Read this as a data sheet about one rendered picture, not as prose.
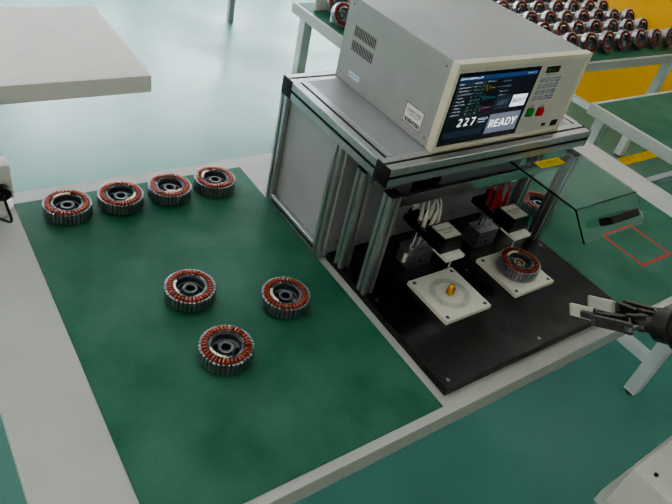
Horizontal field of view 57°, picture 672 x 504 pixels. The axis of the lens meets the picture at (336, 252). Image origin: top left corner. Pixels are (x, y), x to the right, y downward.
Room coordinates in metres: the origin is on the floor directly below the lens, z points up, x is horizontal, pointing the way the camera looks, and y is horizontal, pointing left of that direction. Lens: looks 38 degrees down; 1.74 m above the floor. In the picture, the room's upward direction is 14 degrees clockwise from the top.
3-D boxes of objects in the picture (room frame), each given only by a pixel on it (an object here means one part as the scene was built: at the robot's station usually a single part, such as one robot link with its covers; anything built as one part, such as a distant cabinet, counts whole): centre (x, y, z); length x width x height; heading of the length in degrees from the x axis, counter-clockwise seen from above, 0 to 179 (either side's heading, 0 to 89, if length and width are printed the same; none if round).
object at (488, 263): (1.34, -0.47, 0.78); 0.15 x 0.15 x 0.01; 42
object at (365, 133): (1.49, -0.17, 1.09); 0.68 x 0.44 x 0.05; 132
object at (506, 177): (1.33, -0.32, 1.03); 0.62 x 0.01 x 0.03; 132
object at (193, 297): (0.98, 0.29, 0.77); 0.11 x 0.11 x 0.04
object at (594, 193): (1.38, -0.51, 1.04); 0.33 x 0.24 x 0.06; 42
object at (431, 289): (1.18, -0.29, 0.78); 0.15 x 0.15 x 0.01; 42
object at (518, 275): (1.34, -0.47, 0.80); 0.11 x 0.11 x 0.04
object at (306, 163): (1.33, 0.13, 0.91); 0.28 x 0.03 x 0.32; 42
